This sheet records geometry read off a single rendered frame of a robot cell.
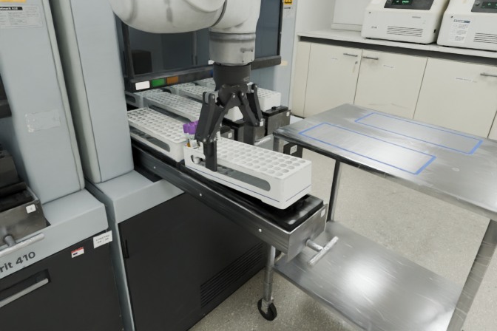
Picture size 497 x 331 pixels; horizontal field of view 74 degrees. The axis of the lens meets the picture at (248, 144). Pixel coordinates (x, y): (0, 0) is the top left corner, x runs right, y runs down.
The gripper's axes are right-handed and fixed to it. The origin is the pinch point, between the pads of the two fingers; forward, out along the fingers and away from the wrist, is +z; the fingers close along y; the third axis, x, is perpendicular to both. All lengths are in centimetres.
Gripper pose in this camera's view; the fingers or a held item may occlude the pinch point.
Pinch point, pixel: (231, 154)
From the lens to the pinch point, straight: 74.4
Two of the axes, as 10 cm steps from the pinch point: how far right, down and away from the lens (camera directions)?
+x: -7.4, -3.0, 6.1
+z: -0.3, 9.1, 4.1
